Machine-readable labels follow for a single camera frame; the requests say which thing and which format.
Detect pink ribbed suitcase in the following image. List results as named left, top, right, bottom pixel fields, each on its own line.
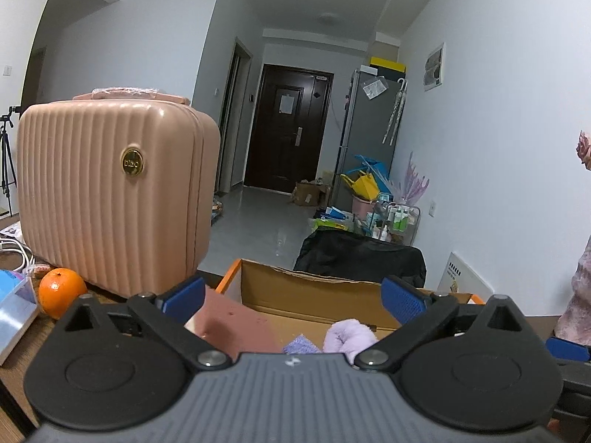
left=16, top=87, right=221, bottom=298

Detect blue woven fabric pouch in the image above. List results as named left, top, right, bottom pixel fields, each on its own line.
left=283, top=332, right=324, bottom=355

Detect black tripod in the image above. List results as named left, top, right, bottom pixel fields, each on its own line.
left=0, top=106, right=21, bottom=217

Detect red cardboard box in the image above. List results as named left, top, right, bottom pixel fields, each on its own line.
left=215, top=258, right=485, bottom=361

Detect grey refrigerator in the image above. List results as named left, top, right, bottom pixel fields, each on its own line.
left=333, top=68, right=407, bottom=213

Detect brown cardboard box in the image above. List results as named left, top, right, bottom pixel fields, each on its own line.
left=291, top=180, right=328, bottom=207

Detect wire rack with bottles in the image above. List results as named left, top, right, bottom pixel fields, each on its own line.
left=369, top=194, right=422, bottom=246

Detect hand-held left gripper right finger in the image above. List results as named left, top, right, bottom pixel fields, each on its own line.
left=355, top=275, right=539, bottom=372

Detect purple ceramic vase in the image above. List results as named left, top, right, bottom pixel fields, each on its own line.
left=554, top=235, right=591, bottom=347

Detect clear plastic bag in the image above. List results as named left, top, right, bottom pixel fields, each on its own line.
left=361, top=76, right=389, bottom=100

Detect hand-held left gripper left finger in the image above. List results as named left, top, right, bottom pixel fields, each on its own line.
left=55, top=275, right=232, bottom=371

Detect pink bucket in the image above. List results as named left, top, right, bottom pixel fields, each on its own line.
left=352, top=194, right=377, bottom=215

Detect dark side door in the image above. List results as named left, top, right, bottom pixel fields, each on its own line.
left=217, top=37, right=254, bottom=195

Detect white charger cables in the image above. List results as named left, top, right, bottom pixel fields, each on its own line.
left=0, top=235, right=34, bottom=274

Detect blue plastic item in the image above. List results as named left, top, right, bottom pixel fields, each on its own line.
left=353, top=154, right=391, bottom=181

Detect lavender fuzzy headband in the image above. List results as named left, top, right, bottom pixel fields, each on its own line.
left=322, top=317, right=380, bottom=365

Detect dark brown entrance door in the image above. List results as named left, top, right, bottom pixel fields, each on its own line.
left=244, top=63, right=334, bottom=195

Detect bunch of dried pink roses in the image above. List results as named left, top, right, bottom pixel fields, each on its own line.
left=575, top=130, right=591, bottom=170

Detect blue tissue pack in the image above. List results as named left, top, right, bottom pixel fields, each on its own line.
left=0, top=268, right=40, bottom=366

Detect white electrical panel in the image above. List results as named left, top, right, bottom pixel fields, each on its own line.
left=422, top=42, right=446, bottom=92

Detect dusty pink soft pad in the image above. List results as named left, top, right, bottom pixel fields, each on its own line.
left=185, top=293, right=283, bottom=361

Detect orange fruit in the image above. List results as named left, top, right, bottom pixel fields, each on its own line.
left=38, top=268, right=88, bottom=320

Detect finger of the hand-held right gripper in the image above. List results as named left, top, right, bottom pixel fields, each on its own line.
left=545, top=337, right=591, bottom=420

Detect yellow black box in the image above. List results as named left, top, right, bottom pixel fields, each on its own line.
left=369, top=56, right=408, bottom=75

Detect white folded umbrella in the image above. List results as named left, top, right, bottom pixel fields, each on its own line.
left=382, top=78, right=409, bottom=146

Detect white sign board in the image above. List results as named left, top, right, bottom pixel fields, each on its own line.
left=438, top=251, right=496, bottom=306

